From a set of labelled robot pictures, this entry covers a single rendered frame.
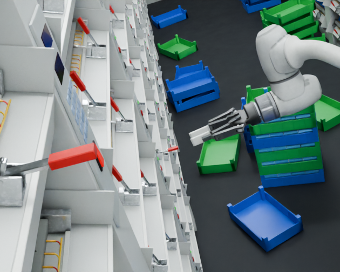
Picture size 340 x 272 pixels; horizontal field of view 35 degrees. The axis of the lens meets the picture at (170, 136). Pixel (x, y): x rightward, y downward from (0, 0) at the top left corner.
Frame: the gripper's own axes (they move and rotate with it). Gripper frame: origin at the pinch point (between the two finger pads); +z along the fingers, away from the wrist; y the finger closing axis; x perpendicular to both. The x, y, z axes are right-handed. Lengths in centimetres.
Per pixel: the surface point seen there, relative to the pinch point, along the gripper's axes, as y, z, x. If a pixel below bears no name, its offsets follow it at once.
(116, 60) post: -28, 8, 47
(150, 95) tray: 42.2, 14.7, 0.5
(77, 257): -104, 10, 56
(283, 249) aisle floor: 16, -10, -79
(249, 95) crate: 77, -24, -38
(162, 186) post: -27.5, 13.8, 6.6
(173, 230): -36.9, 15.1, -1.9
